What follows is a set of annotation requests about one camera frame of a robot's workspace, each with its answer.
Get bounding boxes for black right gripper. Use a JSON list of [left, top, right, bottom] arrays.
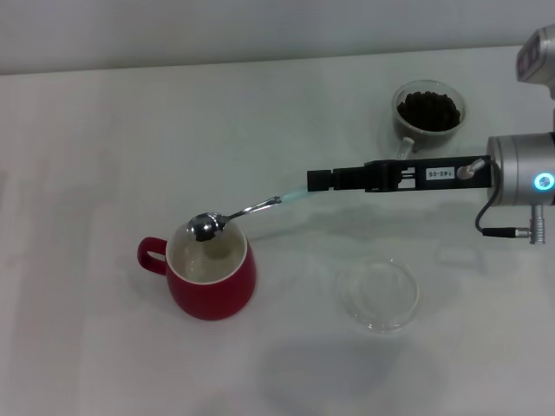
[[306, 154, 493, 194]]

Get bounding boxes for steel spoon with blue handle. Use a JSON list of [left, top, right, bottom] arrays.
[[186, 186, 311, 243]]

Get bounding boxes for red ceramic mug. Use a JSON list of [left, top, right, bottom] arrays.
[[137, 216, 258, 322]]

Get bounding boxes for dark coffee beans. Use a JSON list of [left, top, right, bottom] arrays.
[[397, 90, 461, 131]]

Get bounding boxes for clear glass saucer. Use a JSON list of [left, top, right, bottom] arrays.
[[336, 256, 421, 334]]

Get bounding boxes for clear glass cup with handle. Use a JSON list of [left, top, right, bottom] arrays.
[[392, 80, 468, 161]]

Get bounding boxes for black cable with metal plug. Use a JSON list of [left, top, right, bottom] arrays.
[[457, 158, 545, 246]]

